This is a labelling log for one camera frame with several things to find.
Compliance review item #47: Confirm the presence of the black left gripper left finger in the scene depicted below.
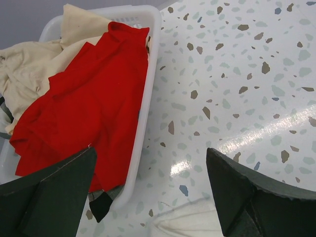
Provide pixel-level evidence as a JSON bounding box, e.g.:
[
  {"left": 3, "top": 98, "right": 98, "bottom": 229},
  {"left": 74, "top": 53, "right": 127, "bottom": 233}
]
[{"left": 0, "top": 148, "right": 97, "bottom": 237}]

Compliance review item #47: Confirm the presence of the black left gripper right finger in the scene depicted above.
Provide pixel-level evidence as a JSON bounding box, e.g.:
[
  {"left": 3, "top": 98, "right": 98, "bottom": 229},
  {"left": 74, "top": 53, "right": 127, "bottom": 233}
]
[{"left": 206, "top": 148, "right": 316, "bottom": 237}]

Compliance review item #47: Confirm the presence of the white folded cloth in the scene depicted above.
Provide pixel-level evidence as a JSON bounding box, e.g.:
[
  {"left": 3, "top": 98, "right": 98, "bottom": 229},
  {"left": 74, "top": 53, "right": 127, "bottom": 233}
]
[{"left": 149, "top": 198, "right": 223, "bottom": 237}]

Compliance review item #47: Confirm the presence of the red cloth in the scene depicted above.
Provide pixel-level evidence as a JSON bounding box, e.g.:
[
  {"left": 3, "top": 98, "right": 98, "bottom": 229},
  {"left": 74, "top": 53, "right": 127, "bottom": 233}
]
[{"left": 10, "top": 22, "right": 149, "bottom": 192}]

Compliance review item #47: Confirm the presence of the beige cloth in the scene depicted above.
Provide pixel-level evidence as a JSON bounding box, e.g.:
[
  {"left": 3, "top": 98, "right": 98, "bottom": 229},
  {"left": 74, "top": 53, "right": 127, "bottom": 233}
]
[{"left": 0, "top": 4, "right": 110, "bottom": 135}]

